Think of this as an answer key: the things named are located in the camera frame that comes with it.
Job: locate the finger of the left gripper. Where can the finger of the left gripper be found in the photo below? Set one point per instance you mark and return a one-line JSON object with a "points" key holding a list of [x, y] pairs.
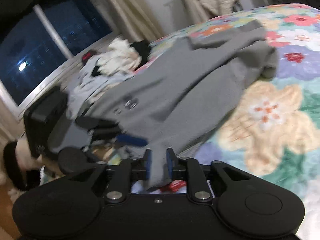
{"points": [[127, 139]]}

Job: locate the floral quilted bedspread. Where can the floral quilted bedspread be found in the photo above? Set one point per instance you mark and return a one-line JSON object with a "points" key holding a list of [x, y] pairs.
{"points": [[274, 131]]}

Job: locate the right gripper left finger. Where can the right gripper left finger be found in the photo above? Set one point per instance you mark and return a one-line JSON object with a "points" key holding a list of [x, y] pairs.
{"points": [[125, 174]]}

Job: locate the dark night window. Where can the dark night window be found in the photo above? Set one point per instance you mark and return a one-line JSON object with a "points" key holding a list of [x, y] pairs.
{"points": [[29, 54]]}

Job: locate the grey waffle knit garment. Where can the grey waffle knit garment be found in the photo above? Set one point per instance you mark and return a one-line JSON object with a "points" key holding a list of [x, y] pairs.
{"points": [[188, 91]]}

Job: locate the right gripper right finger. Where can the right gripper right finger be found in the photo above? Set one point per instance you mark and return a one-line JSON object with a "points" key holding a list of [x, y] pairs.
{"points": [[190, 171]]}

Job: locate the beige curtain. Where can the beige curtain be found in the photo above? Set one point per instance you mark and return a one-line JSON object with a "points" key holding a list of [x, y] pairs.
{"points": [[137, 19]]}

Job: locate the pile of white clothes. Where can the pile of white clothes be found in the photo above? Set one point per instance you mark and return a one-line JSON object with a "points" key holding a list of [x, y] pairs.
{"points": [[102, 71]]}

